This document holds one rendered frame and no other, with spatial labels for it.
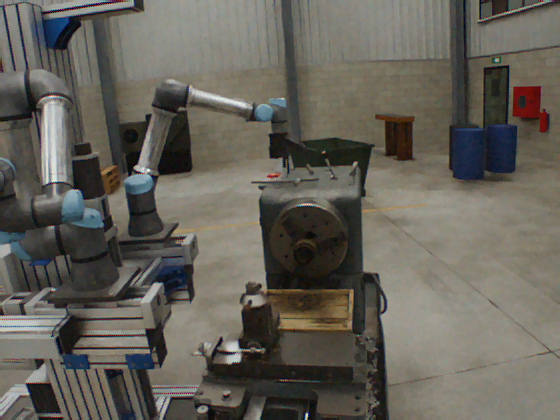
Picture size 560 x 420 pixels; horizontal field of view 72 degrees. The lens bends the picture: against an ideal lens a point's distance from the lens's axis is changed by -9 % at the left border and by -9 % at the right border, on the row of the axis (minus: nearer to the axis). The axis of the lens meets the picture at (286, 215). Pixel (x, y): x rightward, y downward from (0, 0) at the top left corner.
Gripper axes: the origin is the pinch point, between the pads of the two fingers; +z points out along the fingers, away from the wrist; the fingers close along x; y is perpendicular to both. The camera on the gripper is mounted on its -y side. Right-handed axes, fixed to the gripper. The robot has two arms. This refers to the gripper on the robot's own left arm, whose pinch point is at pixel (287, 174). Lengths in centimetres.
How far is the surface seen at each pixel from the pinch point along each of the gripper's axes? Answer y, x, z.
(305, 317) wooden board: -13, 58, 41
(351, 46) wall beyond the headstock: -20, -1013, -156
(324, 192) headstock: -18.0, 14.1, 5.6
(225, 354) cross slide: 5, 93, 33
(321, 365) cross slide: -23, 97, 33
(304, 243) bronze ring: -12.3, 43.4, 17.8
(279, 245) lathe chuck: -0.2, 31.9, 22.9
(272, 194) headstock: 4.8, 14.2, 5.7
